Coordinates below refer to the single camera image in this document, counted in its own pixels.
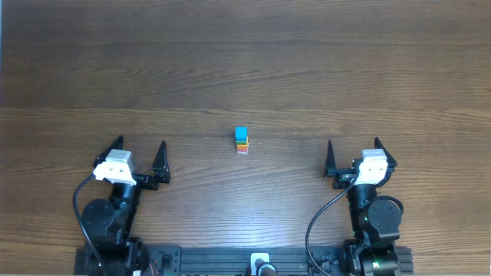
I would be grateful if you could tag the green cube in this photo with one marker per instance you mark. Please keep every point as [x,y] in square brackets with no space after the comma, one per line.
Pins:
[242,142]

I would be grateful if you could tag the mounting rail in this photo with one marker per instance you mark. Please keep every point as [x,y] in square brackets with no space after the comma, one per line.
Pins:
[218,260]

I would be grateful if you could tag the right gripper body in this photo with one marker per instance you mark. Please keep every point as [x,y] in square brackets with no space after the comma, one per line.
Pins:
[344,178]

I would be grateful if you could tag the orange cube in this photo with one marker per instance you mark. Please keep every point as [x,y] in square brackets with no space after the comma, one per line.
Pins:
[242,146]

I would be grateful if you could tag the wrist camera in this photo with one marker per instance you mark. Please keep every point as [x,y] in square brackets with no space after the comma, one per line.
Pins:
[372,166]
[115,166]

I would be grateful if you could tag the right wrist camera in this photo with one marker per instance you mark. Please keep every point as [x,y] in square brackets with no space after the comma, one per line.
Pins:
[372,166]

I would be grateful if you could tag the blue cube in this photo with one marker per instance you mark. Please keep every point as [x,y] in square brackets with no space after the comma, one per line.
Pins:
[241,133]

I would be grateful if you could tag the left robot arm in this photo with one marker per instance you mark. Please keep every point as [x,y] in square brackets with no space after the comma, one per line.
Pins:
[103,222]

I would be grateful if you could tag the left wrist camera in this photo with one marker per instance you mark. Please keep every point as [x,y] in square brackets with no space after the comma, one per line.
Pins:
[115,166]

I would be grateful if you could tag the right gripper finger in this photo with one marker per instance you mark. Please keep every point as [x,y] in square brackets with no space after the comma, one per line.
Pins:
[379,143]
[330,161]

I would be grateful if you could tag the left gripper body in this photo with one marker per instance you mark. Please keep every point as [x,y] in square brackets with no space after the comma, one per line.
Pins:
[147,181]

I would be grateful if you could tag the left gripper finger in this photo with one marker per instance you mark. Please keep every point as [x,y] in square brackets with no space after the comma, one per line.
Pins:
[161,165]
[113,145]

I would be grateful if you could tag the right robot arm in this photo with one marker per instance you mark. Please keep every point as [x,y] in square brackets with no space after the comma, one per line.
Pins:
[377,222]

